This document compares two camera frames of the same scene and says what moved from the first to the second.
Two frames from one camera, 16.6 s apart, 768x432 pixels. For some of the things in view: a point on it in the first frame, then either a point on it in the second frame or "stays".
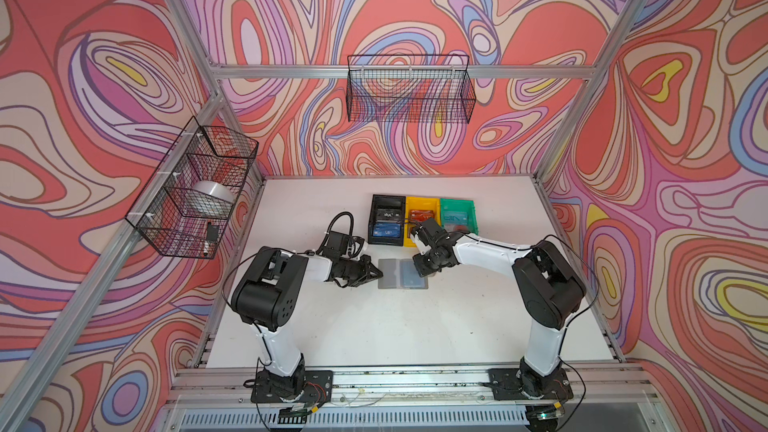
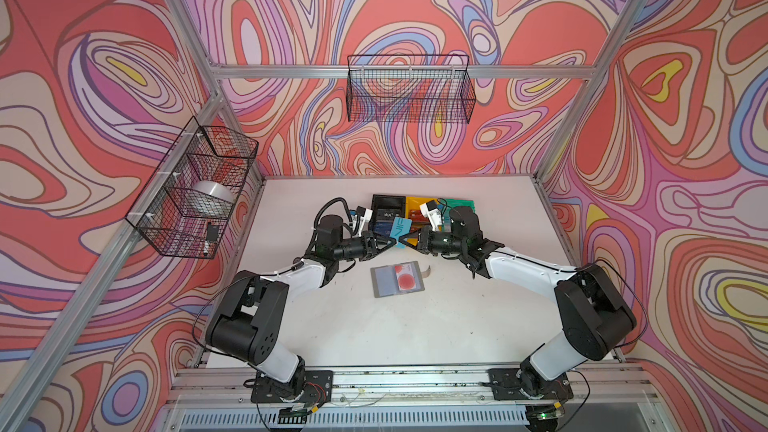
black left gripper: (364, 270) -> (367, 248)
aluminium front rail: (219, 399) stays
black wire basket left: (185, 207) stays
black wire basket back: (414, 88) stays
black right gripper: (422, 269) -> (422, 243)
